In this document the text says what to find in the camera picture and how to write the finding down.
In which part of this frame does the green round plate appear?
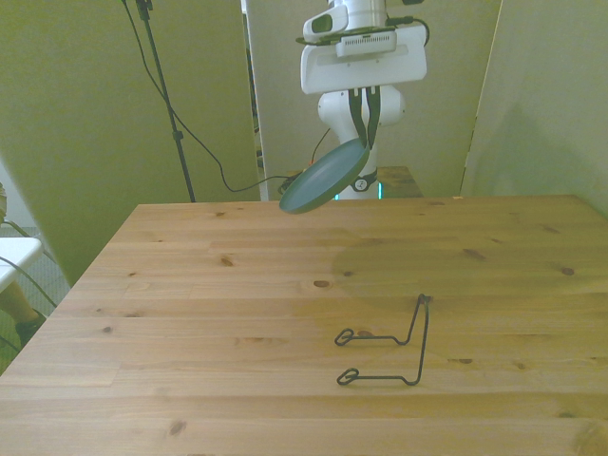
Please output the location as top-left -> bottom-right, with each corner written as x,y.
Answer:
278,138 -> 371,216

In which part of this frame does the wooden robot pedestal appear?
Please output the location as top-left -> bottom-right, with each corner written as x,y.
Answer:
374,164 -> 426,200

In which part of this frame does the black tripod camera cable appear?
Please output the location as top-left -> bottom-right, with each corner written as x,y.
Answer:
120,0 -> 308,194

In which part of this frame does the black tripod pole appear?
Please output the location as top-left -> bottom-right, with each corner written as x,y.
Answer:
134,0 -> 198,203

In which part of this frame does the white side table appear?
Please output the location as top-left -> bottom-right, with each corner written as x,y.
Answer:
0,236 -> 45,293

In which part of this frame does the black wire plate stand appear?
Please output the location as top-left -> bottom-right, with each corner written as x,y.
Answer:
334,293 -> 434,387

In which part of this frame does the bare leg with dark shoe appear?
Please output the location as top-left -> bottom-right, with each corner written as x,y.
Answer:
0,279 -> 48,351

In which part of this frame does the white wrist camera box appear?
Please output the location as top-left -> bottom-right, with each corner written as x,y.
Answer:
334,29 -> 398,58

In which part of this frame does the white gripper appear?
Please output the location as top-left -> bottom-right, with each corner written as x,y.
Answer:
299,23 -> 428,148

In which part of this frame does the beige partition panel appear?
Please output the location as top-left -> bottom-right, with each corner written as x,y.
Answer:
0,0 -> 263,287
459,0 -> 608,220

